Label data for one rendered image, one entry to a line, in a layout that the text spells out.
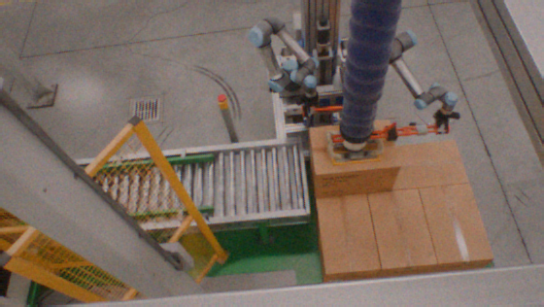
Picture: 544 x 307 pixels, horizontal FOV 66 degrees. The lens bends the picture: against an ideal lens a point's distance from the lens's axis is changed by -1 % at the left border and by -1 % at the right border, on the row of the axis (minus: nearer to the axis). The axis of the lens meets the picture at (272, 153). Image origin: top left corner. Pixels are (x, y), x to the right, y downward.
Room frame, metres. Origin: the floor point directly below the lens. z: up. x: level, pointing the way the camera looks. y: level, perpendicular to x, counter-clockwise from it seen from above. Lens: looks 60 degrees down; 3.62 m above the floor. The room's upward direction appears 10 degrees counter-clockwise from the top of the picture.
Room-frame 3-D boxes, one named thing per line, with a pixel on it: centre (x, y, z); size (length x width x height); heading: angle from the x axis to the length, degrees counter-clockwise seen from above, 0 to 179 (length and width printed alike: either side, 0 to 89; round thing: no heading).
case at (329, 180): (1.51, -0.59, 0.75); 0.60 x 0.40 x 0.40; 86
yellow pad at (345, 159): (1.42, -0.58, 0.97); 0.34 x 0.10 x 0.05; 86
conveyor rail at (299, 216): (1.31, 0.97, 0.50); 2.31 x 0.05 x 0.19; 85
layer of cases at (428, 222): (1.19, -0.87, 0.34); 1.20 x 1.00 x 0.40; 85
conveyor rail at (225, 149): (1.96, 0.92, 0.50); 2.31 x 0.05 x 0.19; 85
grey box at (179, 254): (0.69, 0.60, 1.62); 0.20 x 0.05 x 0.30; 85
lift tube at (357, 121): (1.51, -0.59, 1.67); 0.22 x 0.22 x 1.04
